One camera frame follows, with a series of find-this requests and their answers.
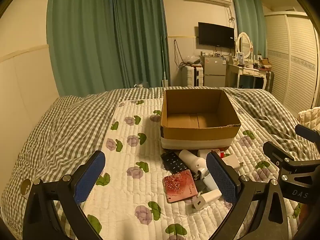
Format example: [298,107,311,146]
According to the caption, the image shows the black wall television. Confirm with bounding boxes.
[198,22,235,49]

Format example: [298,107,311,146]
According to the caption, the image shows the green curtain left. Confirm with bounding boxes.
[47,0,170,96]

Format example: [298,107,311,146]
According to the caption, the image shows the white suitcase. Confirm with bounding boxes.
[182,64,203,87]

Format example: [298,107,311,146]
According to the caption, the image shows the green curtain right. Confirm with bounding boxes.
[233,0,267,57]

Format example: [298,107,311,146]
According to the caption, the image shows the silver small fridge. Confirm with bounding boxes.
[201,56,226,87]

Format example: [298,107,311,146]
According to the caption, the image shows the white handheld device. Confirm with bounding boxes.
[178,150,207,179]

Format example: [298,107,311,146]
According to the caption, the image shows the light blue case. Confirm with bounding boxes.
[203,173,219,191]

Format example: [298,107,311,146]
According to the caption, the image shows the white box adapter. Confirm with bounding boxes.
[192,189,222,211]

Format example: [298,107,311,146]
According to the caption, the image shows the white charger block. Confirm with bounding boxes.
[222,154,244,172]

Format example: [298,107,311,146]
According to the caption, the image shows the grey checked blanket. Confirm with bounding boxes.
[1,88,319,239]

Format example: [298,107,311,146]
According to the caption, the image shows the brown cardboard box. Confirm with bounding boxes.
[161,88,241,150]

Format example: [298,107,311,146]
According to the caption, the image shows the green curtain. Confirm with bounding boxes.
[233,0,267,57]
[47,0,170,96]

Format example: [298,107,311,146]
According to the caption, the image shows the white louvered wardrobe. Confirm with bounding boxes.
[265,11,319,116]

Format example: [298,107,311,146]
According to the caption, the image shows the white red bottle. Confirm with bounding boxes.
[197,148,230,159]

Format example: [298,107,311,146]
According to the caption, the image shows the white dressing table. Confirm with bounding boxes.
[226,64,270,89]

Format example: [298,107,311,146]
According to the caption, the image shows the grey power bank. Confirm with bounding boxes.
[194,179,208,193]

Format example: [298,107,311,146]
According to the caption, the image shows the red rose notebook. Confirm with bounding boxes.
[163,170,197,203]

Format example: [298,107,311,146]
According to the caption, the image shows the white oval mirror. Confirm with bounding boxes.
[236,32,253,59]

